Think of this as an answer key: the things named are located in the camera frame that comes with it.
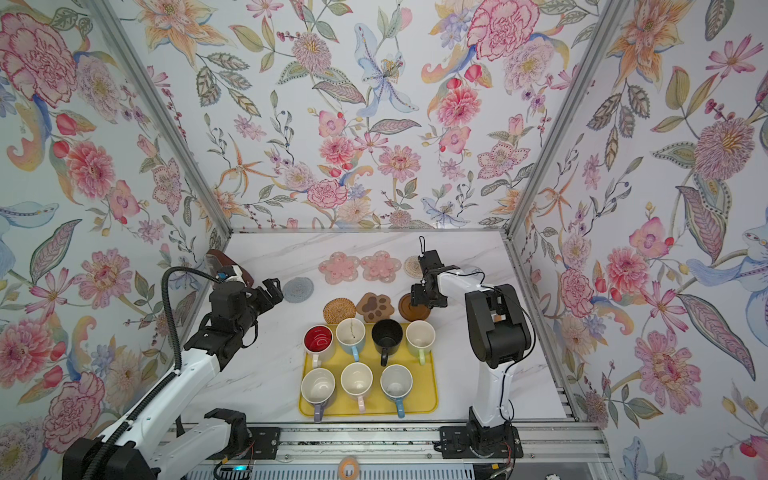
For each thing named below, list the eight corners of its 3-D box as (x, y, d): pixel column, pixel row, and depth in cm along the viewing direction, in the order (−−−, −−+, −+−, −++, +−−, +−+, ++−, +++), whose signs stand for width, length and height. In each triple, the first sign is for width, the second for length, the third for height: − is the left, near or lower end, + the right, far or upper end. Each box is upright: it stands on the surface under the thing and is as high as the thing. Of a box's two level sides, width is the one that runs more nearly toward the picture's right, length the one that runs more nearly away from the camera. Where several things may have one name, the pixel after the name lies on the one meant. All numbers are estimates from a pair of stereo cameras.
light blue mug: (336, 369, 87) (332, 355, 80) (340, 332, 95) (336, 317, 87) (364, 369, 87) (362, 356, 80) (365, 332, 95) (364, 317, 87)
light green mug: (406, 371, 87) (408, 358, 79) (404, 335, 94) (406, 320, 86) (433, 371, 87) (438, 358, 79) (429, 336, 94) (434, 320, 86)
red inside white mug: (305, 371, 87) (299, 359, 80) (311, 337, 94) (305, 324, 87) (332, 371, 87) (328, 360, 80) (336, 337, 94) (332, 324, 87)
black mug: (382, 372, 87) (383, 358, 79) (369, 339, 93) (368, 324, 85) (408, 361, 89) (410, 347, 81) (393, 330, 95) (394, 314, 87)
